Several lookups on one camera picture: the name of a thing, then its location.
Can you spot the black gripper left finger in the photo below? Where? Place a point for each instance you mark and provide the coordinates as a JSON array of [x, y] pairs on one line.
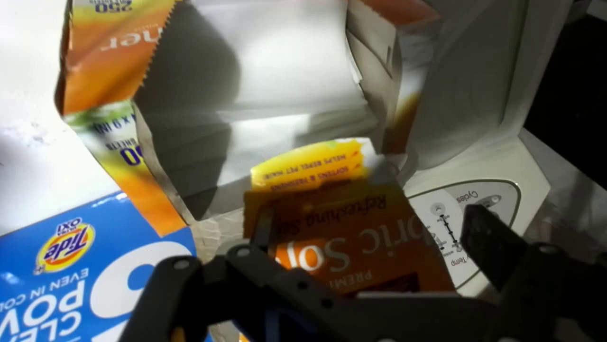
[[183, 296]]

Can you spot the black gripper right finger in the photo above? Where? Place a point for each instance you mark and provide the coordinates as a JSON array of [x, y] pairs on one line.
[[551, 290]]

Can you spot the white dryer sheet paper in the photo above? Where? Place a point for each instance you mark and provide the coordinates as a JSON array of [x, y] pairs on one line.
[[277, 76]]

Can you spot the orange fabric softener box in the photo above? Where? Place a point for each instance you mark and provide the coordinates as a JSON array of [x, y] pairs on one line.
[[107, 62]]

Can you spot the blue Tide detergent box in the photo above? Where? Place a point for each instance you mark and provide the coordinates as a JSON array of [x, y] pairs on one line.
[[63, 285]]

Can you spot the white washing machine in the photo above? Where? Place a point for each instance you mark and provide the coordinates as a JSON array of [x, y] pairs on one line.
[[480, 171]]

